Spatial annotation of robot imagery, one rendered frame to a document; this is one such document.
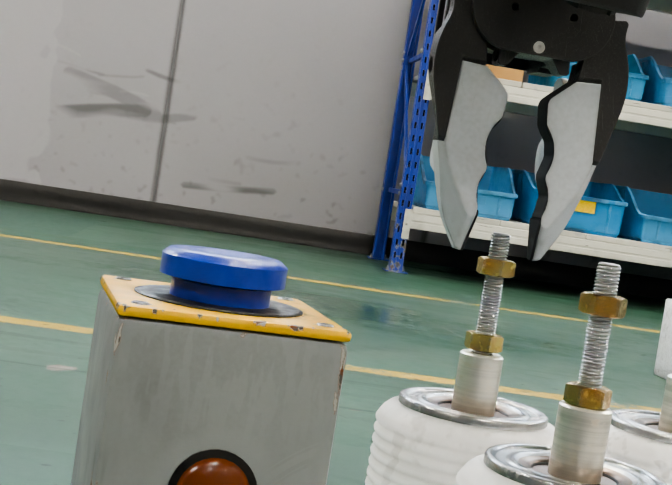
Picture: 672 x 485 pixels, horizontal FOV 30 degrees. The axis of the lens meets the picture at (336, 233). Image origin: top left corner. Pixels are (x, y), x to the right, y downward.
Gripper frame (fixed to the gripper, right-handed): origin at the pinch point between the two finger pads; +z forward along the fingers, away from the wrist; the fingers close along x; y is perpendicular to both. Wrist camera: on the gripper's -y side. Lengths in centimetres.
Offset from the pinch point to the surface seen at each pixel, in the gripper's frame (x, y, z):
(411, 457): 3.4, -2.5, 11.3
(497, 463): 2.3, -11.9, 9.0
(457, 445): 1.7, -3.7, 10.2
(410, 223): -88, 407, 14
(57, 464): 22, 76, 34
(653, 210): -202, 450, -5
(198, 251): 16.0, -21.1, 1.5
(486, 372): -0.2, -0.4, 7.1
